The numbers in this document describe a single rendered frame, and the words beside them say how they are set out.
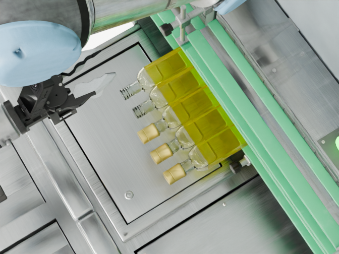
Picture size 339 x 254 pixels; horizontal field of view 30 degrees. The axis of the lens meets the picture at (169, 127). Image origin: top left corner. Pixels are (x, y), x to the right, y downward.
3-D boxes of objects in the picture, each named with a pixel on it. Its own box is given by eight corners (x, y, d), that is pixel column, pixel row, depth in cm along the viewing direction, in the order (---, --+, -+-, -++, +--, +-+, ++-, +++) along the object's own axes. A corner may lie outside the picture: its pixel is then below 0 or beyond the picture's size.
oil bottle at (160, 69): (206, 39, 160) (133, 80, 156) (207, 28, 154) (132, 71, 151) (219, 56, 158) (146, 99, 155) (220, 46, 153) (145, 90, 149)
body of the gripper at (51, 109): (62, 81, 128) (9, 111, 126) (55, 64, 120) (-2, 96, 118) (81, 112, 126) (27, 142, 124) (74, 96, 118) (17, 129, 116)
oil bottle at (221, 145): (259, 112, 153) (184, 157, 150) (261, 104, 148) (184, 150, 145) (272, 130, 152) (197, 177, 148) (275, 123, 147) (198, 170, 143)
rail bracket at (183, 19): (203, 22, 153) (159, 47, 151) (207, -14, 137) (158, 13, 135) (210, 32, 152) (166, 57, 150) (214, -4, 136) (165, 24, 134)
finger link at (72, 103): (91, 80, 122) (48, 93, 121) (90, 76, 120) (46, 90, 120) (98, 102, 121) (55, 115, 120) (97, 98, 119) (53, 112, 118)
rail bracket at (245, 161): (269, 140, 160) (225, 168, 157) (273, 132, 153) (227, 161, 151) (278, 153, 158) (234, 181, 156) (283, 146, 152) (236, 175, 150)
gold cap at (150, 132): (152, 125, 151) (136, 134, 150) (152, 120, 148) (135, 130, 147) (160, 137, 150) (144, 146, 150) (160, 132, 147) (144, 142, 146)
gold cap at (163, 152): (165, 145, 150) (149, 154, 149) (164, 140, 147) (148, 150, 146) (173, 157, 149) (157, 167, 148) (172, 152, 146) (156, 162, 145)
